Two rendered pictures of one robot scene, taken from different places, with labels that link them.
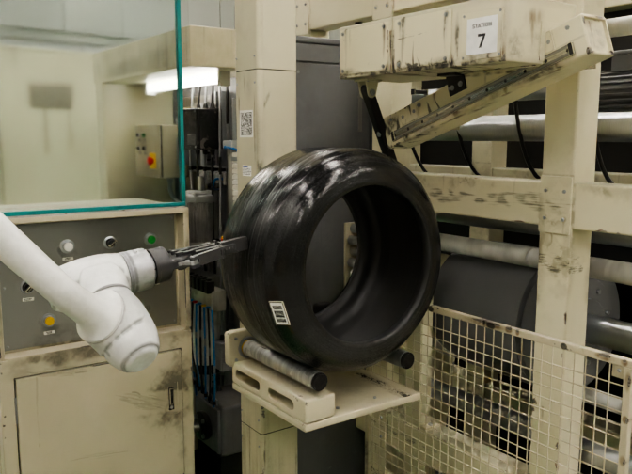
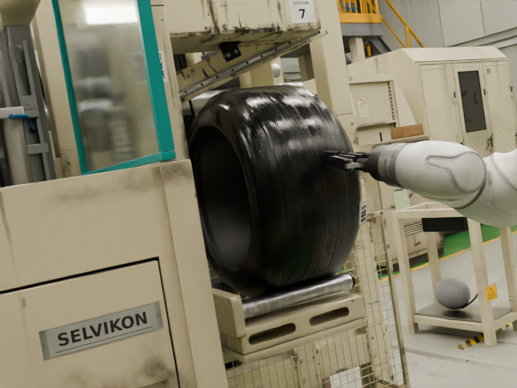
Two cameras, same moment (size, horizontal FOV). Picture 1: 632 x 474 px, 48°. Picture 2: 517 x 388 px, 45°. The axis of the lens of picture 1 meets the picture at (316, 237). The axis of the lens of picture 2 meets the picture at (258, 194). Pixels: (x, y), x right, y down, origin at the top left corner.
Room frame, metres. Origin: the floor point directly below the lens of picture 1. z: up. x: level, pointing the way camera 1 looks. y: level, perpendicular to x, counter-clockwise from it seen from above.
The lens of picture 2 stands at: (1.55, 1.64, 1.25)
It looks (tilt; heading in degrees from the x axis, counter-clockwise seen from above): 3 degrees down; 279
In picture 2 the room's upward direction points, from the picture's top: 9 degrees counter-clockwise
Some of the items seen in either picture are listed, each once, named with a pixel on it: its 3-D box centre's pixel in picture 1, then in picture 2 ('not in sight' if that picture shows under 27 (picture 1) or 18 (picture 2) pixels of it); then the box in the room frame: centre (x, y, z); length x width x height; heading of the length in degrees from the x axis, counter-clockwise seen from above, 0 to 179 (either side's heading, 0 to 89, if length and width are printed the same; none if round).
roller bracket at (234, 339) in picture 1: (288, 338); (208, 305); (1.96, 0.08, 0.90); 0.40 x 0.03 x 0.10; 125
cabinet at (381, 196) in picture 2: not in sight; (389, 202); (1.21, -4.75, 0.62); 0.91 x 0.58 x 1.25; 46
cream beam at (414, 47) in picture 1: (445, 46); (219, 21); (1.89, -0.34, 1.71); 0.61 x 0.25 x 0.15; 35
